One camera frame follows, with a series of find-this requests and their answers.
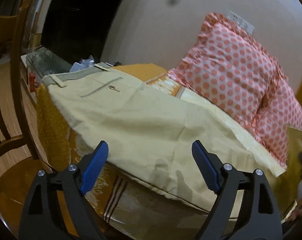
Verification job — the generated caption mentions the dark wooden chair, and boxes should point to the dark wooden chair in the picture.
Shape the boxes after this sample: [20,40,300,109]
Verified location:
[0,0,42,196]

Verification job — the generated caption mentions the pink polka dot pillow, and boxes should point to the pink polka dot pillow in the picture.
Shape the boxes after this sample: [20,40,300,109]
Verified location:
[252,66,302,166]
[168,12,278,128]

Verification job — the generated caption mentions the beige khaki pants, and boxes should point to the beige khaki pants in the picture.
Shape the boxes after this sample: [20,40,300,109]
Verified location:
[40,62,287,212]

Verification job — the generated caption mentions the white wall outlet plate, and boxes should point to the white wall outlet plate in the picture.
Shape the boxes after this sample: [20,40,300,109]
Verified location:
[227,10,255,36]

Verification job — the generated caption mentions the black television screen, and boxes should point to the black television screen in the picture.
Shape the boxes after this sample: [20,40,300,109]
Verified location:
[41,0,122,64]

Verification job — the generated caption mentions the glass top side table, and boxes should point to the glass top side table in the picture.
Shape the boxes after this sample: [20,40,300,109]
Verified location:
[20,49,97,86]

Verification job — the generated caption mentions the orange brown bed blanket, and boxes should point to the orange brown bed blanket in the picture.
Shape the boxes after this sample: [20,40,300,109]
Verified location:
[35,62,242,240]

